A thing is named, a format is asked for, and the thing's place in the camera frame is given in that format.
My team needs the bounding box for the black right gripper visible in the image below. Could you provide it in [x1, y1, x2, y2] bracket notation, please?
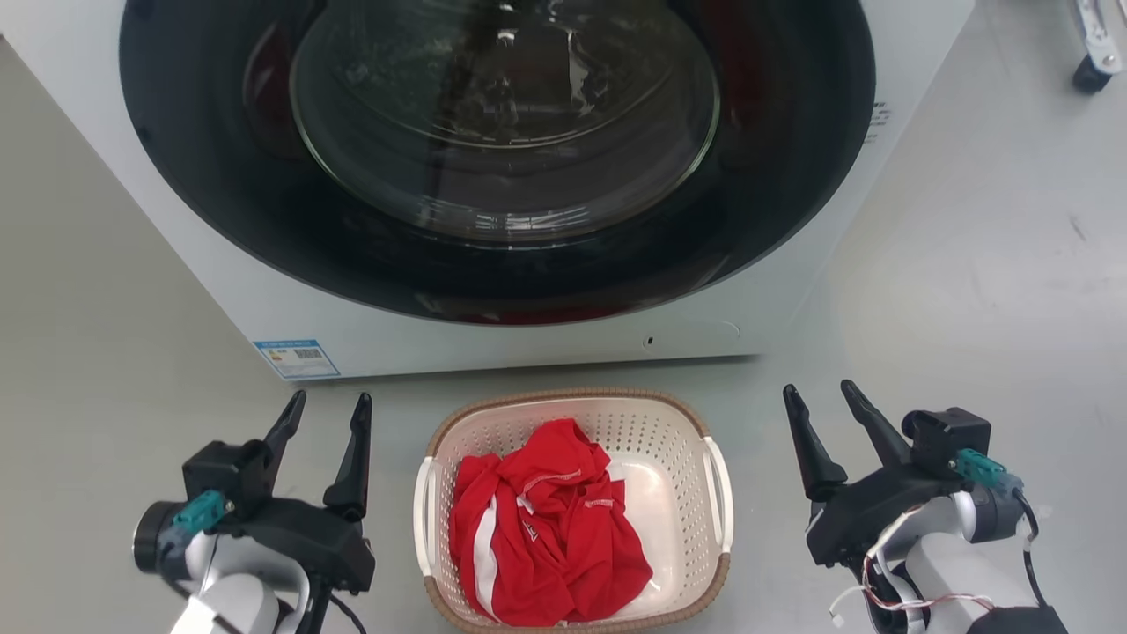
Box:
[783, 380, 965, 567]

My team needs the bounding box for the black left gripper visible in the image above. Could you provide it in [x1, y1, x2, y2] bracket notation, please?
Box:
[231, 390, 375, 593]

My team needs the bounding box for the white perforated laundry basket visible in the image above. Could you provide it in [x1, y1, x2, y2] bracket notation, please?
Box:
[413, 387, 734, 634]

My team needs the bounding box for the blue energy label sticker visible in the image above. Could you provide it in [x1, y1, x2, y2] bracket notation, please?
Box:
[253, 339, 342, 380]

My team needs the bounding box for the red garment with white stripes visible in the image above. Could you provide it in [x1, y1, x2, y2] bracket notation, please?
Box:
[448, 418, 654, 628]

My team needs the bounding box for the round black washing machine door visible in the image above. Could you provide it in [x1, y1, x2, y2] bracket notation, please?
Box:
[119, 0, 877, 327]

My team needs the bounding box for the white front-load washing machine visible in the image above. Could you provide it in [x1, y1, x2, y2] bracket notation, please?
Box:
[0, 0, 976, 381]

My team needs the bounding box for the black caster wheel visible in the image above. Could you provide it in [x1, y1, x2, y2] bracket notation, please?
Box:
[1072, 55, 1115, 95]

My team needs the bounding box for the white and red wire bundle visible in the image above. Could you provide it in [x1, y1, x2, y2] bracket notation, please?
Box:
[828, 504, 996, 628]

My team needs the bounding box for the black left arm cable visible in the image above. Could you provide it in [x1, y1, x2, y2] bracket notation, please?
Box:
[304, 583, 369, 634]

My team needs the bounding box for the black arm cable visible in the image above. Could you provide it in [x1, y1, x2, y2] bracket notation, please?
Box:
[304, 583, 369, 634]
[1013, 491, 1050, 610]

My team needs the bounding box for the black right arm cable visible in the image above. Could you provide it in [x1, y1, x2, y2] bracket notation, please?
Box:
[1013, 491, 1050, 610]

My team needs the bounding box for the grey metal bracket leg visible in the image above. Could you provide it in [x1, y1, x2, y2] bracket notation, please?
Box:
[1070, 0, 1124, 76]

